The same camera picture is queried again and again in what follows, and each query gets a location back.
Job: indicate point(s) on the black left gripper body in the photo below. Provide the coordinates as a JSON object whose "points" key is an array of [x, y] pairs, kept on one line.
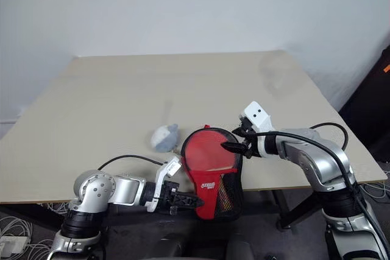
{"points": [[167, 194]]}

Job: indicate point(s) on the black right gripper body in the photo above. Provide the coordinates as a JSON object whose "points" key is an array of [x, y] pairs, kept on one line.
{"points": [[250, 145]]}

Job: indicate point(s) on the red black mesh paddle case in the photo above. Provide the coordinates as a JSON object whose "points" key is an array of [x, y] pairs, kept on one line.
{"points": [[210, 193]]}

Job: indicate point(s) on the red table tennis paddle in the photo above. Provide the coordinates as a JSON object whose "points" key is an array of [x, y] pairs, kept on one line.
{"points": [[204, 153]]}

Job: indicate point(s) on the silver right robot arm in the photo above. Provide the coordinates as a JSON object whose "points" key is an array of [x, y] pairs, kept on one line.
{"points": [[323, 162]]}

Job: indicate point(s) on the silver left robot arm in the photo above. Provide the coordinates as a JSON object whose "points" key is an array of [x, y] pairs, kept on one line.
{"points": [[122, 187]]}

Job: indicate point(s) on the white grey plush ball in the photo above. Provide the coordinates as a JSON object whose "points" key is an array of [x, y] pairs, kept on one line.
{"points": [[163, 139]]}

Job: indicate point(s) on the black table leg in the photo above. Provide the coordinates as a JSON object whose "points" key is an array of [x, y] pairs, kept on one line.
{"points": [[286, 208]]}

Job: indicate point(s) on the black box with orange mark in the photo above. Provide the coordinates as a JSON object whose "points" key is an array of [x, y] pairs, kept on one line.
{"points": [[370, 114]]}

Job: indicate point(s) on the white power strip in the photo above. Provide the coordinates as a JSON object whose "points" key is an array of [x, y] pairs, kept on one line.
{"points": [[12, 244]]}

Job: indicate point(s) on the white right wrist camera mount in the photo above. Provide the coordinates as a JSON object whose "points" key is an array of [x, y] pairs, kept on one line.
{"points": [[259, 117]]}

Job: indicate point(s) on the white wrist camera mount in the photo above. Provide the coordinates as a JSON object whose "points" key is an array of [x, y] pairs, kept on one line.
{"points": [[167, 169], [259, 117]]}

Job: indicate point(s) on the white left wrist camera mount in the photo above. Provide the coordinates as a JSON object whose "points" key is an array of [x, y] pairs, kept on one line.
{"points": [[167, 169]]}

